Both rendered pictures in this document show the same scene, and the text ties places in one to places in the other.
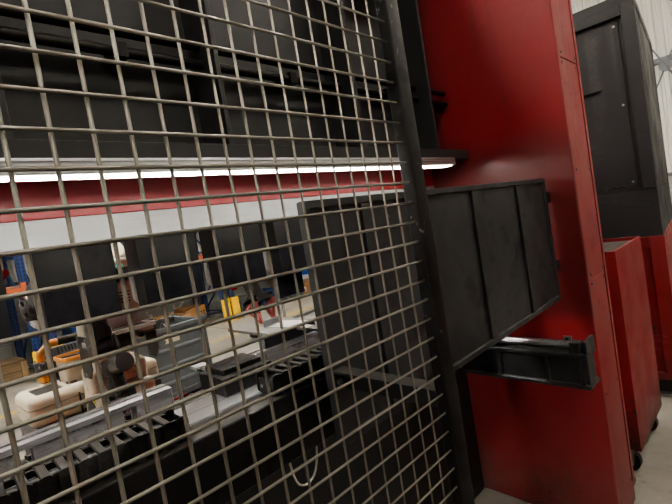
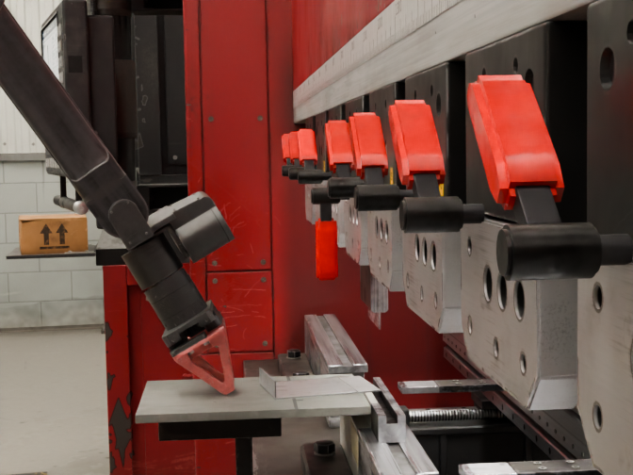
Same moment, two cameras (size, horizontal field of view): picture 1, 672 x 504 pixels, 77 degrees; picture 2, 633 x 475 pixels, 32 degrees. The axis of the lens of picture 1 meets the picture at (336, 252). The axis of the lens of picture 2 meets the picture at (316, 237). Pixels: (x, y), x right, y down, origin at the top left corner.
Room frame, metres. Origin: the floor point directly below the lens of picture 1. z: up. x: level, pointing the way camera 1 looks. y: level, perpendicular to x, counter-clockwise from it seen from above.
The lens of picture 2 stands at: (0.57, 1.21, 1.29)
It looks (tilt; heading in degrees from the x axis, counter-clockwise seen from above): 5 degrees down; 309
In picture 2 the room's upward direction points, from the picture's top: 1 degrees counter-clockwise
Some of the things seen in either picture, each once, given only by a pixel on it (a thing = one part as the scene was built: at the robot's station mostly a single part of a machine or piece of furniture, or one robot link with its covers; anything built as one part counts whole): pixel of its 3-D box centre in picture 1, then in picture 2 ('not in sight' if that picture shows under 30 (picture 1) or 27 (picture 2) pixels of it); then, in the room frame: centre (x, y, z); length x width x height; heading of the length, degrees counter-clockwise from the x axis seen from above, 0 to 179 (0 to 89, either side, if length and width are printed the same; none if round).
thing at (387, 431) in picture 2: (288, 333); (379, 407); (1.31, 0.19, 0.99); 0.20 x 0.03 x 0.03; 134
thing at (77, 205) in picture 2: not in sight; (68, 192); (2.58, -0.37, 1.20); 0.45 x 0.03 x 0.08; 148
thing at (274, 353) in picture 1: (287, 355); (381, 464); (1.29, 0.20, 0.92); 0.39 x 0.06 x 0.10; 134
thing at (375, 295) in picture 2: (289, 286); (373, 284); (1.33, 0.16, 1.13); 0.10 x 0.02 x 0.10; 134
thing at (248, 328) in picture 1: (270, 325); (251, 397); (1.44, 0.27, 1.00); 0.26 x 0.18 x 0.01; 44
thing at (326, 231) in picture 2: not in sight; (331, 233); (1.27, 0.32, 1.20); 0.04 x 0.02 x 0.10; 44
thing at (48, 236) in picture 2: not in sight; (53, 233); (3.32, -0.89, 1.04); 0.30 x 0.26 x 0.12; 139
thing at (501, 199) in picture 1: (474, 267); not in sight; (1.12, -0.36, 1.12); 1.13 x 0.02 x 0.44; 134
